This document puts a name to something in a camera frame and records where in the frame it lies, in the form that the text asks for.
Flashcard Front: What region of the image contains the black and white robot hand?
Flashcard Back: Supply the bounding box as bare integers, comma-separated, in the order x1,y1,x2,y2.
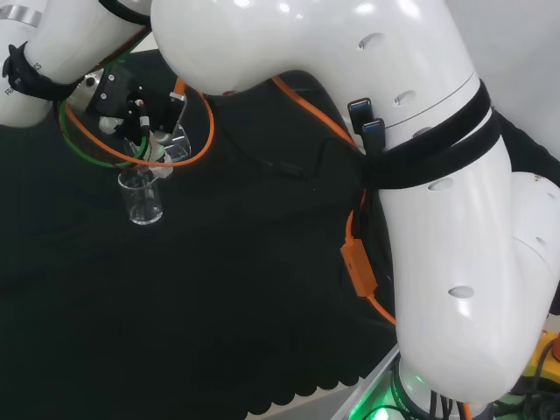
85,68,190,180

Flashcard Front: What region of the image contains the orange cable connector box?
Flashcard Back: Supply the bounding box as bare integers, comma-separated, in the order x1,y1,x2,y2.
339,238,379,298

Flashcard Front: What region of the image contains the orange cable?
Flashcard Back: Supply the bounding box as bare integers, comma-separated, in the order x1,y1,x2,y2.
59,73,473,420

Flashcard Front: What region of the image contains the blue USB plug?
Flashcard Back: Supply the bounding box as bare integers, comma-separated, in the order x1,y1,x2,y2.
361,117,387,155
346,97,374,123

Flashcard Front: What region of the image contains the grey metal base frame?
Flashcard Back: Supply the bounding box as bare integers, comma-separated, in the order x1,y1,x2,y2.
334,347,402,420

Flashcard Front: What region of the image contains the black bench cloth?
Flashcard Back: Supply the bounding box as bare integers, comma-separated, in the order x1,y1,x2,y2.
0,47,402,420

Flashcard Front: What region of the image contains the yellow stop button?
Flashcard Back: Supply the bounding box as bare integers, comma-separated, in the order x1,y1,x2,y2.
519,330,560,389

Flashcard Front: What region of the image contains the clear glass beaker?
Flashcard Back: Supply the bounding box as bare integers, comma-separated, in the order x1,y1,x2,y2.
116,169,165,227
123,125,193,179

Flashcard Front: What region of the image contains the green cable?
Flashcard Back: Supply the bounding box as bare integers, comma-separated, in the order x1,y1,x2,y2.
58,41,152,170

